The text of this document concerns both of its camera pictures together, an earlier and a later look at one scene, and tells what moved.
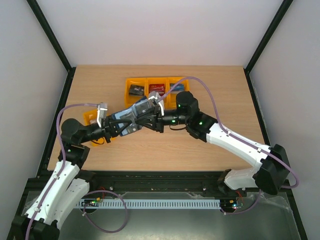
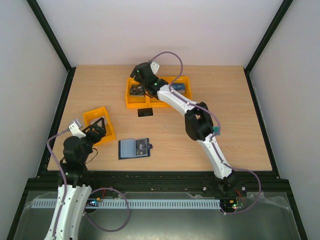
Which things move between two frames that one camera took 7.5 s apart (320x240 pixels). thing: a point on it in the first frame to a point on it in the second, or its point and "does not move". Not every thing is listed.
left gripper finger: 118,130 to 102,119
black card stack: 135,90 does not move
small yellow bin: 91,118 does not move
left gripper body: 106,129 to 95,138
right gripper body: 160,121 to 141,83
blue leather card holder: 127,121 to 131,148
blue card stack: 179,87 does not move
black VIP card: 132,127 to 141,147
